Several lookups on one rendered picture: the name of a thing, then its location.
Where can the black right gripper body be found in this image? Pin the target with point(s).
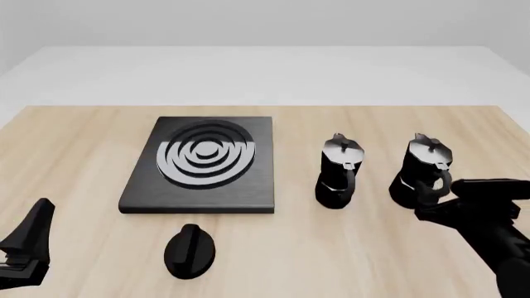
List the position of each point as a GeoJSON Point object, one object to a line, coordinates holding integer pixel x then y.
{"type": "Point", "coordinates": [459, 209]}

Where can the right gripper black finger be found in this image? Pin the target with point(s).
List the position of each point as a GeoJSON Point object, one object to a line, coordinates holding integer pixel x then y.
{"type": "Point", "coordinates": [425, 194]}

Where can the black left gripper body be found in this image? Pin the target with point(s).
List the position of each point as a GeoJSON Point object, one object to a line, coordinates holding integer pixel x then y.
{"type": "Point", "coordinates": [22, 274]}

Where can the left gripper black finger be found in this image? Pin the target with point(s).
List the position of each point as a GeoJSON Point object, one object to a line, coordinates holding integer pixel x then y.
{"type": "Point", "coordinates": [35, 229]}

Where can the black silver-lidded moka pot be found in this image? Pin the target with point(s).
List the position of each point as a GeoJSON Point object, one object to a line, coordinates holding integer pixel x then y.
{"type": "Point", "coordinates": [334, 186]}
{"type": "Point", "coordinates": [416, 163]}

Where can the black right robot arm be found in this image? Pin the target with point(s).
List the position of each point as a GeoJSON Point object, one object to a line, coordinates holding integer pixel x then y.
{"type": "Point", "coordinates": [505, 257]}

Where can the round black stove knob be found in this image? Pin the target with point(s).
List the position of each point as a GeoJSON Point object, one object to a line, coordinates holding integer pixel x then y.
{"type": "Point", "coordinates": [188, 253]}

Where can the flat black stove plate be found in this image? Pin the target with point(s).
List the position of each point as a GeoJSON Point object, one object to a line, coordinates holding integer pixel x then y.
{"type": "Point", "coordinates": [256, 192]}

